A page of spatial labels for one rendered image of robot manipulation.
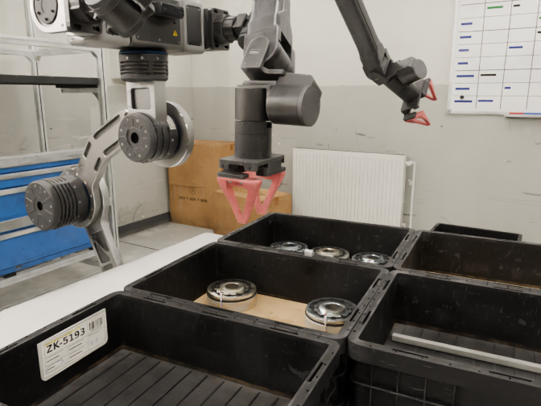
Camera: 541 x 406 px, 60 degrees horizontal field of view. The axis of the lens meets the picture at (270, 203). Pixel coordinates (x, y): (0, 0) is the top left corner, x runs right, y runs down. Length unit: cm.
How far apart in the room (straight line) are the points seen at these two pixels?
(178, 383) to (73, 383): 16
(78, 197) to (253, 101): 115
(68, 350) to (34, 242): 215
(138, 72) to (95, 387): 86
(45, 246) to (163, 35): 183
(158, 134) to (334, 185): 287
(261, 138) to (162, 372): 40
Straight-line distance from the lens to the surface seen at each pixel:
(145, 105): 141
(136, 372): 81
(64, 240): 302
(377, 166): 391
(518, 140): 381
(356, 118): 407
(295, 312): 96
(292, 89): 66
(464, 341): 93
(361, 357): 67
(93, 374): 83
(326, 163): 408
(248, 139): 70
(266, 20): 76
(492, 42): 382
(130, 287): 85
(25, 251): 290
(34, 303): 145
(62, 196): 173
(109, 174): 313
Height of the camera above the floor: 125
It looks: 13 degrees down
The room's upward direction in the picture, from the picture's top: straight up
